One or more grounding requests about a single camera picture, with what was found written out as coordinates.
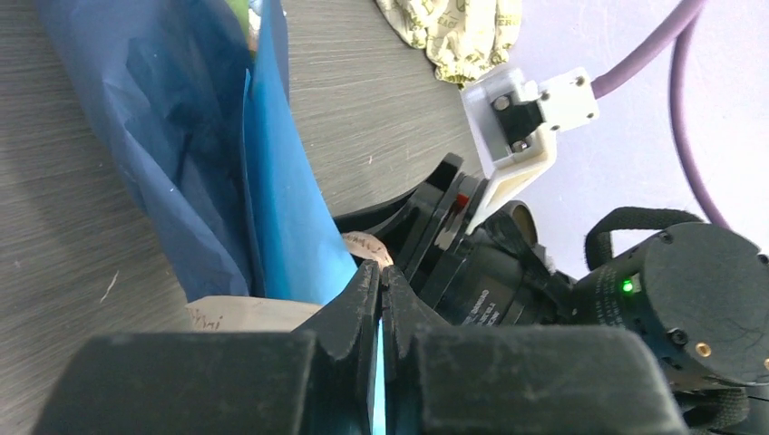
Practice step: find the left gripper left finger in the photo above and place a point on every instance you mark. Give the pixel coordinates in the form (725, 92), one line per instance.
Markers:
(318, 379)

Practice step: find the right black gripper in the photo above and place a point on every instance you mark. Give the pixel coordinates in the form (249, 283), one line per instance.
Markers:
(494, 274)

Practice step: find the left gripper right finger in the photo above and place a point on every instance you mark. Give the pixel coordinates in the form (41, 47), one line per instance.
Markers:
(444, 379)

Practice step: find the beige ribbon bow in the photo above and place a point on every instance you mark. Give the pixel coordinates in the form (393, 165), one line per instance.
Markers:
(220, 313)

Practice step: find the blue paper flower bouquet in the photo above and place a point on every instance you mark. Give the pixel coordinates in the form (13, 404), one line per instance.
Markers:
(201, 132)

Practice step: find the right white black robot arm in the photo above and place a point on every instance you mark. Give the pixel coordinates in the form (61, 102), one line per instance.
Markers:
(696, 293)

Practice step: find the cream patterned cloth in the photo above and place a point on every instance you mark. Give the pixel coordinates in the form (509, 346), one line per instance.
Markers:
(463, 39)

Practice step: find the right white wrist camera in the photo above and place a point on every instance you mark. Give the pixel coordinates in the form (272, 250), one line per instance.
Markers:
(514, 124)

